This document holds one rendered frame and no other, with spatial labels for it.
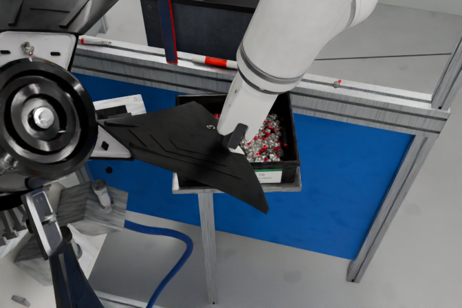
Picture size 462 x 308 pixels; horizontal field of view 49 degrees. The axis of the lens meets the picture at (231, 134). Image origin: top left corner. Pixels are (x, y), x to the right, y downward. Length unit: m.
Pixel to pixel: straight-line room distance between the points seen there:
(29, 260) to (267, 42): 0.43
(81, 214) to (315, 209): 0.79
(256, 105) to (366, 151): 0.59
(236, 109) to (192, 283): 1.15
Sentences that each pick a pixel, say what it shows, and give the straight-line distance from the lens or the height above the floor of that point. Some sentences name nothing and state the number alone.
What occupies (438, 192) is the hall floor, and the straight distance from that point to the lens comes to 2.00.
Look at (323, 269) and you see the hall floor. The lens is 1.75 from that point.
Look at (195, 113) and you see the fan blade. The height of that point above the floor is 0.99.
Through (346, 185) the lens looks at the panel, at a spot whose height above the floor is 0.52.
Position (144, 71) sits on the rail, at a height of 0.82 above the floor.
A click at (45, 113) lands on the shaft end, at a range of 0.51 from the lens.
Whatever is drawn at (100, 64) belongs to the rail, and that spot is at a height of 0.82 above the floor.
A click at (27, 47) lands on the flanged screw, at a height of 1.22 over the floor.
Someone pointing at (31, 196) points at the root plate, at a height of 1.17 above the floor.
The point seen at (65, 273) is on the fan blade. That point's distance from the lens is 0.53.
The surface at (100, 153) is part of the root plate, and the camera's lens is 0.57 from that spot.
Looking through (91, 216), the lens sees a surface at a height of 0.95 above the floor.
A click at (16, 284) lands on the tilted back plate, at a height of 0.91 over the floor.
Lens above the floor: 1.59
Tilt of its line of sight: 53 degrees down
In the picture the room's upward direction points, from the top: straight up
